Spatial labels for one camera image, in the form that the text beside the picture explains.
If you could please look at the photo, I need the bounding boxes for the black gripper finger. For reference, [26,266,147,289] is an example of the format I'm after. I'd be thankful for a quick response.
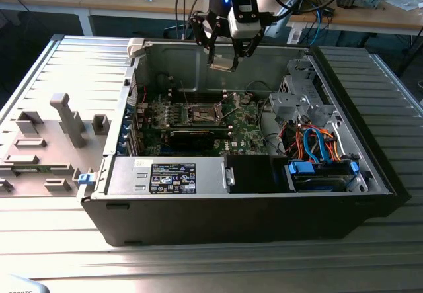
[189,11,221,68]
[230,28,265,73]

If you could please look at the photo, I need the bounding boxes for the silver CPU plate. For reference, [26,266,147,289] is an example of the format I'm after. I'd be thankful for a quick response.
[210,54,237,73]

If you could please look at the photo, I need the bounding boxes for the thin wire locking lever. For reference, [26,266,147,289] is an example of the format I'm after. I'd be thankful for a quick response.
[220,103,240,126]
[180,79,191,109]

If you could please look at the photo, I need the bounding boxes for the black RAM slot bank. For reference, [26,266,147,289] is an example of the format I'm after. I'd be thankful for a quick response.
[168,87,229,105]
[147,121,232,132]

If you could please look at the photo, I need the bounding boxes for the CPU socket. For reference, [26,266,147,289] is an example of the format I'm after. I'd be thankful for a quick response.
[186,103,224,124]

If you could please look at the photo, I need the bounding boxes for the green motherboard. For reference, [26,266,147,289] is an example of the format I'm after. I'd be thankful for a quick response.
[145,91,270,157]

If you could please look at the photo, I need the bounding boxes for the metal disk bay cage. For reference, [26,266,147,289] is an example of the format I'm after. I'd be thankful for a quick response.
[268,58,341,125]

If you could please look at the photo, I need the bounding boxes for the black graphics card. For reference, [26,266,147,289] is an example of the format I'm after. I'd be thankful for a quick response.
[168,128,215,151]

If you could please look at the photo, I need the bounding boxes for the black fan shroud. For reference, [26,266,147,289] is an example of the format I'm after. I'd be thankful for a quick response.
[226,155,291,194]

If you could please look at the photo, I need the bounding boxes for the long wooden desk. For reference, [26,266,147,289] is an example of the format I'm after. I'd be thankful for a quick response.
[0,0,208,38]

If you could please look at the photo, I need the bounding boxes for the cluttered wooden desk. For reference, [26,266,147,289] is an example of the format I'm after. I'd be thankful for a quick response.
[287,0,423,36]

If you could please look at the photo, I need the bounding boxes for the hard disk in blue carrier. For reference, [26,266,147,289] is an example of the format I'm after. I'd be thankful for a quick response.
[284,159,360,194]

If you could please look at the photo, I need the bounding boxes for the silver power supply with label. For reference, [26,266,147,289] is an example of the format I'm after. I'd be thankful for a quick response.
[105,156,237,196]

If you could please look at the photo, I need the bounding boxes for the black open PC case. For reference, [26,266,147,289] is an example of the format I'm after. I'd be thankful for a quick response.
[80,34,410,247]

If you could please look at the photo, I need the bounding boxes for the blue case latch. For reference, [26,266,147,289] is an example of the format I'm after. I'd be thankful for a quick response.
[77,173,95,187]

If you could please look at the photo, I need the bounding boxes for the grey parts rack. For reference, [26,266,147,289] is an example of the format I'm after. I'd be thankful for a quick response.
[0,93,112,198]

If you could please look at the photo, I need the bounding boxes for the green RAM stick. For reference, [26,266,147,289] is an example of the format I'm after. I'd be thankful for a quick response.
[13,165,42,175]

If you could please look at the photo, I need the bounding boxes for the pale grey rounded device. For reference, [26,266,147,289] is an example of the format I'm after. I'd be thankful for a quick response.
[0,274,50,293]

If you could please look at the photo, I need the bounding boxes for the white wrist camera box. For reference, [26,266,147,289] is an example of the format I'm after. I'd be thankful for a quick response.
[227,4,265,40]

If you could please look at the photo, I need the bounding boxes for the beige case handle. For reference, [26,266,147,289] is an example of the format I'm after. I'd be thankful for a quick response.
[127,37,146,59]

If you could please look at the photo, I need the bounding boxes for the blue hanging cable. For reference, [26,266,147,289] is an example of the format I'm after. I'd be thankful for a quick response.
[310,1,327,46]

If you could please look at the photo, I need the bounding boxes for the blue flat data wire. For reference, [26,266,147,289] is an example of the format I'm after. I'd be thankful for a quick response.
[303,126,331,165]

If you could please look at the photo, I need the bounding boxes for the orange power wires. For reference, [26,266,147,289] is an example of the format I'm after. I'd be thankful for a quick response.
[290,124,344,163]

